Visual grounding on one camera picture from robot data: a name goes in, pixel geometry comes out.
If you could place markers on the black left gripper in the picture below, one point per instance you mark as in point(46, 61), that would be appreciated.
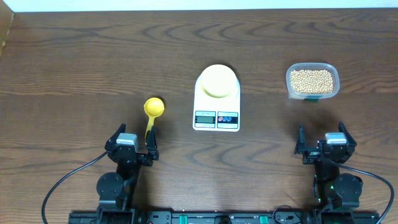
point(151, 147)

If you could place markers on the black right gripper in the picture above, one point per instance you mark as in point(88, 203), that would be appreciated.
point(311, 155)

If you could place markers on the yellow plastic measuring scoop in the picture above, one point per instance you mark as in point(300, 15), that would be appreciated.
point(153, 108)

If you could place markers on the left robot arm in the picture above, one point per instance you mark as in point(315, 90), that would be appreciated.
point(116, 189)

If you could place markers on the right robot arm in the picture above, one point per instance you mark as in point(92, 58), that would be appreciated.
point(338, 194)

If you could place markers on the white digital kitchen scale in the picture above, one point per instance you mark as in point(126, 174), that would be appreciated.
point(217, 114)

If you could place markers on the yellow plastic bowl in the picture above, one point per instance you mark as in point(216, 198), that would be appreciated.
point(218, 81)

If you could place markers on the clear container of soybeans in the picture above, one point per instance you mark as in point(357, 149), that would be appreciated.
point(312, 81)

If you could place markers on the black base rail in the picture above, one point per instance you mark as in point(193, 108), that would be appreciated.
point(166, 217)

